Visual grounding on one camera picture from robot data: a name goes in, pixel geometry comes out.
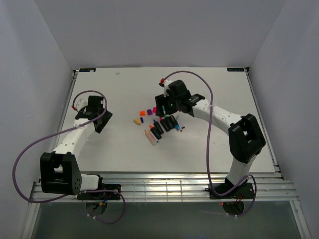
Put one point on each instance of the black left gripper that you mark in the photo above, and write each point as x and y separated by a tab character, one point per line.
106	116

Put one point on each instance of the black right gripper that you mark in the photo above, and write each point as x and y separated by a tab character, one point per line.
161	100

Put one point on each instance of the pink cap black highlighter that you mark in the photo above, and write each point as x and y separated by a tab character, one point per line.
164	124

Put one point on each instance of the purple cap black highlighter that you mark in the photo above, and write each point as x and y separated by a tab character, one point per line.
158	127

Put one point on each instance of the light blue cap black highlighter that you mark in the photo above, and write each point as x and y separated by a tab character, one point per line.
174	122

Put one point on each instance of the orange cap black highlighter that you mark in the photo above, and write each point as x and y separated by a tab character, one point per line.
155	132

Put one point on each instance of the peach highlighter cap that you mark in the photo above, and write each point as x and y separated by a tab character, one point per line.
137	121

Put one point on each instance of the black cap silver pen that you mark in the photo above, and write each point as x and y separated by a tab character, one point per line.
181	122

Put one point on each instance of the peach pastel highlighter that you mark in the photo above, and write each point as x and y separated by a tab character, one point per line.
150	138

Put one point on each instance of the small blue cap white marker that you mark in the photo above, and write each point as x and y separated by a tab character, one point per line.
154	137

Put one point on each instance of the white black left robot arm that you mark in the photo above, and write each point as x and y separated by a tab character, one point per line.
59	170

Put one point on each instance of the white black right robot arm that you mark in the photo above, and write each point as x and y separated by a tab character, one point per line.
246	139

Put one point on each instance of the left blue corner label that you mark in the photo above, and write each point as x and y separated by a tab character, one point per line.
89	70

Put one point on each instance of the blue corner label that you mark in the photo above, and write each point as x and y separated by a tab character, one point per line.
232	69
89	70

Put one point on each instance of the right blue corner label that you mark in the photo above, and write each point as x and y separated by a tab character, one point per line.
232	69

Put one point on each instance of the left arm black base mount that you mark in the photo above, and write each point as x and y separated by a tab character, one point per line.
106	192

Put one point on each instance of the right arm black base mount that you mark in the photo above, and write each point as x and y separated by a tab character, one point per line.
245	191

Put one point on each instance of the aluminium frame rail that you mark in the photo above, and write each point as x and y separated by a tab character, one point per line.
146	188

